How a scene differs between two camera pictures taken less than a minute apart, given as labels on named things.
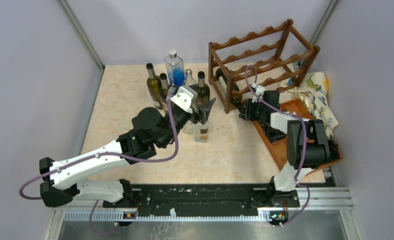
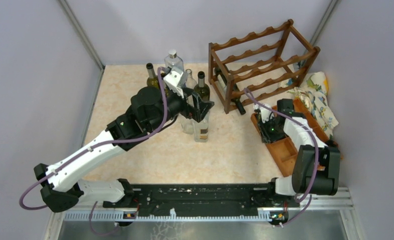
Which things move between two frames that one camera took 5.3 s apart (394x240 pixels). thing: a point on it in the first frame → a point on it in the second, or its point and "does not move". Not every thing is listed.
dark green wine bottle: x=236 y=99 does not move
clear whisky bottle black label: x=201 y=132 does not move
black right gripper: x=247 y=112 → x=266 y=137
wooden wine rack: x=243 y=70 does not move
